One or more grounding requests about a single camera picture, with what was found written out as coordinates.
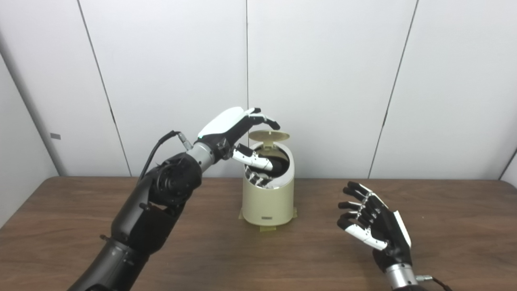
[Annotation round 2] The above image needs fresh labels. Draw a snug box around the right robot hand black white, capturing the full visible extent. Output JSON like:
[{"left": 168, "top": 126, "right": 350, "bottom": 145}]
[{"left": 337, "top": 181, "right": 412, "bottom": 271}]

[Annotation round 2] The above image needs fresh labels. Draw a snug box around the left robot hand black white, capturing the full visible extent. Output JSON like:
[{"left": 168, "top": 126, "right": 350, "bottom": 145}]
[{"left": 197, "top": 107, "right": 280, "bottom": 172}]

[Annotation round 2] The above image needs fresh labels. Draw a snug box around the round cream bin lid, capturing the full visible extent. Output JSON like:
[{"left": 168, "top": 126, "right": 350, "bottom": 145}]
[{"left": 248, "top": 129, "right": 290, "bottom": 151}]

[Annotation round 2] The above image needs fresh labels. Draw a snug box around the cream-colored bin body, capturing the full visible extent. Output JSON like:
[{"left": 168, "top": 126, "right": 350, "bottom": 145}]
[{"left": 241, "top": 141, "right": 294, "bottom": 227}]

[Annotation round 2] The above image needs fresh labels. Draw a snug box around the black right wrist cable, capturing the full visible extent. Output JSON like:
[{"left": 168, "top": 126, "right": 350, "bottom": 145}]
[{"left": 416, "top": 275, "right": 453, "bottom": 291}]

